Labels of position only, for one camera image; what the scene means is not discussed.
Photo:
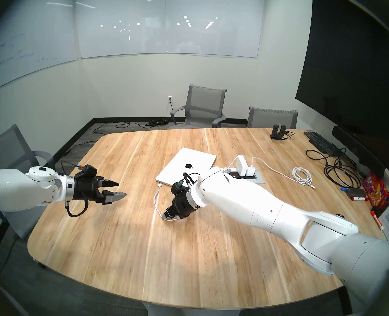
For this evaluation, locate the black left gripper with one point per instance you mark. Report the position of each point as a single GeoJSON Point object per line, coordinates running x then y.
{"type": "Point", "coordinates": [86, 188]}

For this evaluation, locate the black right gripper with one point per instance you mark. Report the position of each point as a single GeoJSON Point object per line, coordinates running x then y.
{"type": "Point", "coordinates": [183, 205]}

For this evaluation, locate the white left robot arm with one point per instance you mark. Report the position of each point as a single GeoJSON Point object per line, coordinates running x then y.
{"type": "Point", "coordinates": [13, 190]}

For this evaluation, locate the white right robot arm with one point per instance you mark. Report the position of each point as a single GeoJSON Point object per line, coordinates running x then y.
{"type": "Point", "coordinates": [263, 203]}

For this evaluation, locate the silver MacBook laptop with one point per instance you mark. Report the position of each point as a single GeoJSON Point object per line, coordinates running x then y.
{"type": "Point", "coordinates": [184, 159]}

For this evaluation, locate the black controller charging dock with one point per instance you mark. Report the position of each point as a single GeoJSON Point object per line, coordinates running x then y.
{"type": "Point", "coordinates": [277, 133]}

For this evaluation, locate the large white power adapter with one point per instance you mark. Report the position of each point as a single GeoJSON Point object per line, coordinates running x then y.
{"type": "Point", "coordinates": [241, 165]}

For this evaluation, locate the small white charger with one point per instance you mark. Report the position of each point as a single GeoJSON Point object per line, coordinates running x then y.
{"type": "Point", "coordinates": [250, 171]}

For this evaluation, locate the dark grey mesh office chair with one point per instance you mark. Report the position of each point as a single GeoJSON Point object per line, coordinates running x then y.
{"type": "Point", "coordinates": [10, 147]}

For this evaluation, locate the grey mesh chair with armrests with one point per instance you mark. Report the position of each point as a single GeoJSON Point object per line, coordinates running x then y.
{"type": "Point", "coordinates": [202, 101]}

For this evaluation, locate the grey mesh chair backrest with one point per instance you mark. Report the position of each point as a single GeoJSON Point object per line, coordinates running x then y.
{"type": "Point", "coordinates": [271, 118]}

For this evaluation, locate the black keyboard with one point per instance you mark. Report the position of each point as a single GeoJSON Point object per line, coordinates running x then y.
{"type": "Point", "coordinates": [317, 141]}

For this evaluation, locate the glass whiteboard with blue writing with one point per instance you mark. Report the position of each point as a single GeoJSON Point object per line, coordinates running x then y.
{"type": "Point", "coordinates": [26, 39]}

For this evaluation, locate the wide glass whiteboard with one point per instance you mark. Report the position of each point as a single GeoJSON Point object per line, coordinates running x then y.
{"type": "Point", "coordinates": [168, 22]}

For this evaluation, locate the grey whiteboard eraser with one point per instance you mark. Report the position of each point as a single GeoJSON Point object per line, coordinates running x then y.
{"type": "Point", "coordinates": [356, 192]}

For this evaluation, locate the red whiteboard marker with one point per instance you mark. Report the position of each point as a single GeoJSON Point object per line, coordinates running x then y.
{"type": "Point", "coordinates": [360, 198]}

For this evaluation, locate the black video sound bar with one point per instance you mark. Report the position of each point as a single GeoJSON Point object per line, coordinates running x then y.
{"type": "Point", "coordinates": [355, 147]}

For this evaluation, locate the orange and white marker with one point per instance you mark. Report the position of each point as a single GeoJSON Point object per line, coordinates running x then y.
{"type": "Point", "coordinates": [377, 221]}

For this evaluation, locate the colourful snack bag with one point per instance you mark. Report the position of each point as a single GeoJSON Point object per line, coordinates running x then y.
{"type": "Point", "coordinates": [377, 190]}

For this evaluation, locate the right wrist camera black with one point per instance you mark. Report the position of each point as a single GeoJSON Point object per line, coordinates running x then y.
{"type": "Point", "coordinates": [178, 187]}

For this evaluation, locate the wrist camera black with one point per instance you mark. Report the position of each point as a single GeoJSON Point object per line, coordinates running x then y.
{"type": "Point", "coordinates": [178, 187]}
{"type": "Point", "coordinates": [89, 171]}

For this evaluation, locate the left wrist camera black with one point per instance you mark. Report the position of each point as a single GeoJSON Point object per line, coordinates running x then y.
{"type": "Point", "coordinates": [89, 171]}

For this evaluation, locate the large black wall screen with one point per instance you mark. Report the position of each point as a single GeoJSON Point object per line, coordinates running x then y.
{"type": "Point", "coordinates": [352, 71]}

